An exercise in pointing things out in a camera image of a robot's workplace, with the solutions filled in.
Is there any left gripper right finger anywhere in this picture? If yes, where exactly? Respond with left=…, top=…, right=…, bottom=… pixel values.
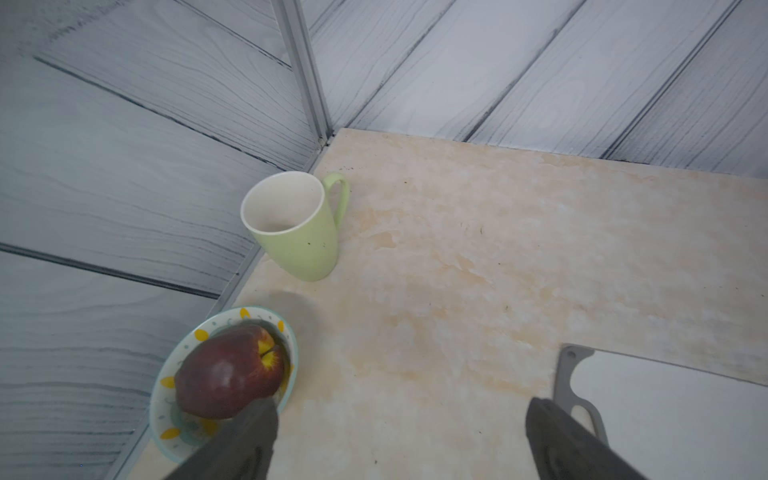
left=525, top=397, right=644, bottom=480

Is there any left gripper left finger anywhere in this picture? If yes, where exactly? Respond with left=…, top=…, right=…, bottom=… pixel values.
left=166, top=399, right=279, bottom=480

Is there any small plate with dark fruit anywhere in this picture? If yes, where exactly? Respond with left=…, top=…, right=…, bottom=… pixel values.
left=149, top=306, right=299, bottom=463

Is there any dark red apple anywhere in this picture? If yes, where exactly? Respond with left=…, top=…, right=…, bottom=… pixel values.
left=174, top=322, right=289, bottom=420

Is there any light green mug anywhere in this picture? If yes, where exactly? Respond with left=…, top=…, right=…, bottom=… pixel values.
left=240, top=171, right=350, bottom=282

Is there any left aluminium frame post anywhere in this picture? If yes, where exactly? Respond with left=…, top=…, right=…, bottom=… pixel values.
left=271, top=0, right=333, bottom=144

